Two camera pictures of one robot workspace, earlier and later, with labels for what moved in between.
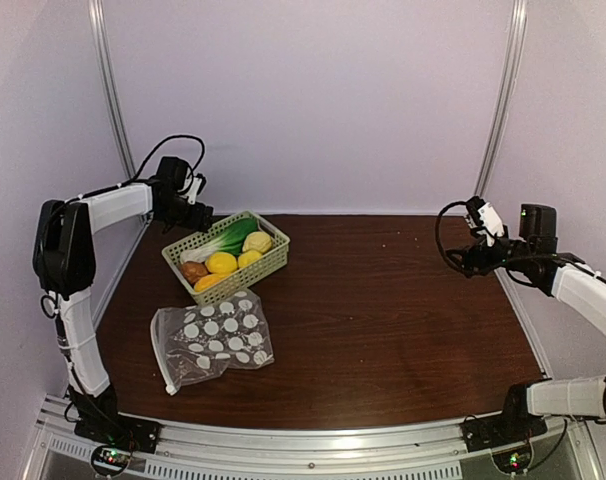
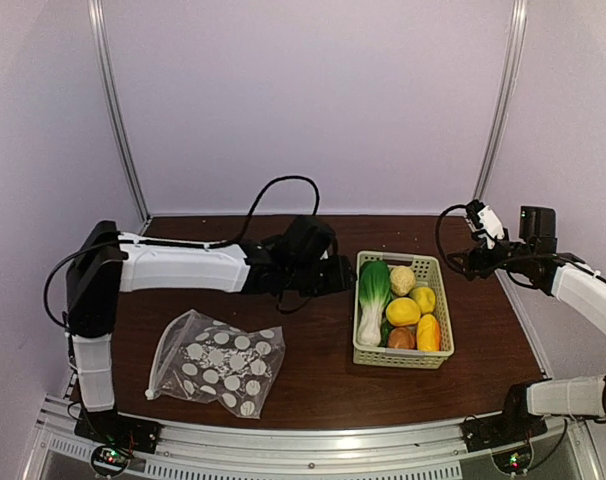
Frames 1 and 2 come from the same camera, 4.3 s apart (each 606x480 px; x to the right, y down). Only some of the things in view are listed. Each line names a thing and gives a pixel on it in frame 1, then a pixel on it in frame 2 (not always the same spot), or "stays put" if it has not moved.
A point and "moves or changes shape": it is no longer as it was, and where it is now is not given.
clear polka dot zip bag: [196, 343] moves or changes shape
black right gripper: [479, 249] stays put
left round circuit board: [110, 459] stays put
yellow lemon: [221, 262] moves or changes shape
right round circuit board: [515, 460] stays put
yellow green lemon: [248, 258] moves or changes shape
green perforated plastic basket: [212, 262] moves or changes shape
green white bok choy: [229, 239] to [374, 294]
